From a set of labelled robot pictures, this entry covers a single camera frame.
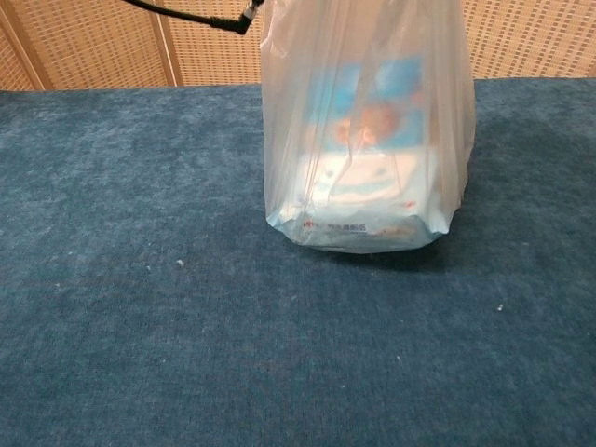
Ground clear plastic bag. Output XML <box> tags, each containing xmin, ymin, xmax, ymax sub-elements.
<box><xmin>259</xmin><ymin>0</ymin><xmax>478</xmax><ymax>255</ymax></box>

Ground white wet wipes pack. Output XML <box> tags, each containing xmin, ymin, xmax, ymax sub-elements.
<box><xmin>268</xmin><ymin>148</ymin><xmax>444</xmax><ymax>249</ymax></box>

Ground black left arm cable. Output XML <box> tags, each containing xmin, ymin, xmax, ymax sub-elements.
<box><xmin>122</xmin><ymin>0</ymin><xmax>267</xmax><ymax>37</ymax></box>

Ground blue cookie box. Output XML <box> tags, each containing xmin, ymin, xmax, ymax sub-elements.
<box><xmin>319</xmin><ymin>57</ymin><xmax>428</xmax><ymax>154</ymax></box>

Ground blue carpet table cover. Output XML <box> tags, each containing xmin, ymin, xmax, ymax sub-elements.
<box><xmin>0</xmin><ymin>76</ymin><xmax>596</xmax><ymax>447</ymax></box>

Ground woven bamboo folding screen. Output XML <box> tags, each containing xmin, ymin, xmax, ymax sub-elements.
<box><xmin>0</xmin><ymin>0</ymin><xmax>596</xmax><ymax>92</ymax></box>

